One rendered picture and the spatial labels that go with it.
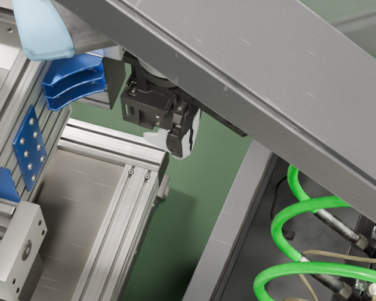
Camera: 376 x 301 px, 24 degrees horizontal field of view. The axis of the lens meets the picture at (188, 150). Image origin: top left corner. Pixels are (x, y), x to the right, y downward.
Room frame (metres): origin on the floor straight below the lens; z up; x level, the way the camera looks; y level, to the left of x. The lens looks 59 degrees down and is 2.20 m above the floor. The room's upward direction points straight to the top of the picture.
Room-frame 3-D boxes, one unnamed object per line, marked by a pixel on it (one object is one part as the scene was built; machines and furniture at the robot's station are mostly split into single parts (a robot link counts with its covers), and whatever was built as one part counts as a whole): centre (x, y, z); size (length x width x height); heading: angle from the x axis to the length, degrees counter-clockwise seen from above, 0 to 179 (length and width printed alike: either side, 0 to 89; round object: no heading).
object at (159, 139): (0.58, 0.03, 1.25); 0.06 x 0.03 x 0.09; 68
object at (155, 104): (0.60, 0.03, 1.36); 0.09 x 0.08 x 0.12; 68
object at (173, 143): (0.57, 0.01, 1.30); 0.05 x 0.02 x 0.09; 158
